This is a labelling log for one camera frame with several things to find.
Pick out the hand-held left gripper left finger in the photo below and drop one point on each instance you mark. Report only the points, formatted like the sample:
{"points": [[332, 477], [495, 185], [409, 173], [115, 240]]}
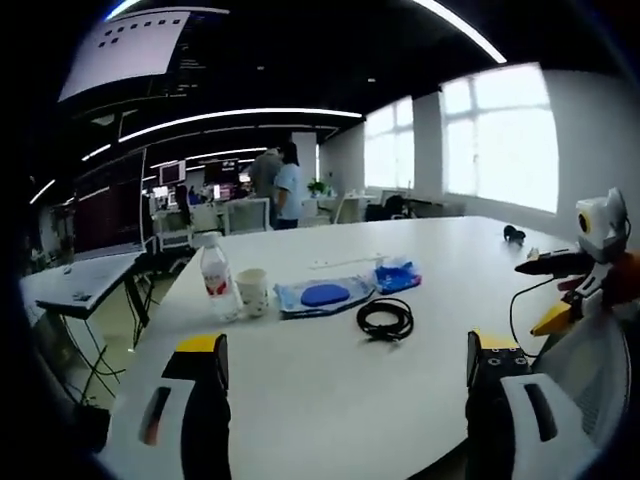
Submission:
{"points": [[205, 430]]}

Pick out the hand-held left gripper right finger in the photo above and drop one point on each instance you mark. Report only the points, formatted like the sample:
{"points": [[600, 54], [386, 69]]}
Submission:
{"points": [[495, 425]]}

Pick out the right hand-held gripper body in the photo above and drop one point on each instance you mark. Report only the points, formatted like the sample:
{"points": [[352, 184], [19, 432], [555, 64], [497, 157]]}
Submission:
{"points": [[600, 225]]}

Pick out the white paper cup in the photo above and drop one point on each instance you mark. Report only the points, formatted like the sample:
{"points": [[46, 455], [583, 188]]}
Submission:
{"points": [[252, 295]]}

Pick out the clear water bottle red label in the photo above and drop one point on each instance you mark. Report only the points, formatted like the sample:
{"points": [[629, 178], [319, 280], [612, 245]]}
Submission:
{"points": [[220, 285]]}

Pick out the blue tissue packet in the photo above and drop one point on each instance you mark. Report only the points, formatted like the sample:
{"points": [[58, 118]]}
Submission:
{"points": [[397, 275]]}

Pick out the blue pad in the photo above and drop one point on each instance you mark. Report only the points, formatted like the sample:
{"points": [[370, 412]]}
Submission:
{"points": [[322, 297]]}

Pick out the person's right hand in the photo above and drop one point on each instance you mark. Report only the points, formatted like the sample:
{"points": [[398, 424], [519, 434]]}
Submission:
{"points": [[622, 280]]}

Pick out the small grey object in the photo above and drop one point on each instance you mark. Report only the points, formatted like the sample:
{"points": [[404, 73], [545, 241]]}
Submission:
{"points": [[533, 251]]}

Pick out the small black object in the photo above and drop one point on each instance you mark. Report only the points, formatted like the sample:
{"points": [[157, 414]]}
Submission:
{"points": [[514, 234]]}

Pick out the grey mesh office chair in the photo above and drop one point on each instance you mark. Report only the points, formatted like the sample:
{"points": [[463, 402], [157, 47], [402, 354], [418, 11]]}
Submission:
{"points": [[595, 380]]}

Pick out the white table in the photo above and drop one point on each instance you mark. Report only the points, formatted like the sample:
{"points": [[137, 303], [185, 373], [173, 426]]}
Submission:
{"points": [[325, 390]]}

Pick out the large bright window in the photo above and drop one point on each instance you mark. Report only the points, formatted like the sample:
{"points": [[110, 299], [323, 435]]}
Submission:
{"points": [[500, 140]]}

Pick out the laptop stand desk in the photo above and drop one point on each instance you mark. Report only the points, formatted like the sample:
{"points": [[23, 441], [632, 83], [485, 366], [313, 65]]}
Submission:
{"points": [[135, 300]]}

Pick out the black bag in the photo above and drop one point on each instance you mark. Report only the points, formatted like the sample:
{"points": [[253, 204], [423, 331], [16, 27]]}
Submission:
{"points": [[397, 207]]}

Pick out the white office chair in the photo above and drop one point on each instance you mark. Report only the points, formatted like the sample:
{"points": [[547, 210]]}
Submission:
{"points": [[250, 215], [172, 235]]}

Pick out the narrow bright window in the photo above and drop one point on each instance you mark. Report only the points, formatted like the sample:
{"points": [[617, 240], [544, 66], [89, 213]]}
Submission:
{"points": [[390, 145]]}

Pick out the white flat strip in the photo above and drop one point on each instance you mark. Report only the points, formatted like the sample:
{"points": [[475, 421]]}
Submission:
{"points": [[350, 261]]}

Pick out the straight ceiling light strip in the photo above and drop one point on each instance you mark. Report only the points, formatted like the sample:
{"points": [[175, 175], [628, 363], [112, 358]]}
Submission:
{"points": [[465, 27]]}

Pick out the open laptop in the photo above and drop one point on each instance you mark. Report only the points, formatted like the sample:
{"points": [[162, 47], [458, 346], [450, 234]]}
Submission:
{"points": [[110, 210]]}

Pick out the potted green plant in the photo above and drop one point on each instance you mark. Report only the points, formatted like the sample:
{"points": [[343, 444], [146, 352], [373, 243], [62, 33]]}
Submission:
{"points": [[316, 187]]}

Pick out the long curved ceiling light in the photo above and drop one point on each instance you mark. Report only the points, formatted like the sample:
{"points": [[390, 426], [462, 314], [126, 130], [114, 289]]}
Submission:
{"points": [[240, 112]]}

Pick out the large wall screen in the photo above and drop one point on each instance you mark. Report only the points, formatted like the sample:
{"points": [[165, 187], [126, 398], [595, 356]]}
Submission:
{"points": [[125, 50]]}

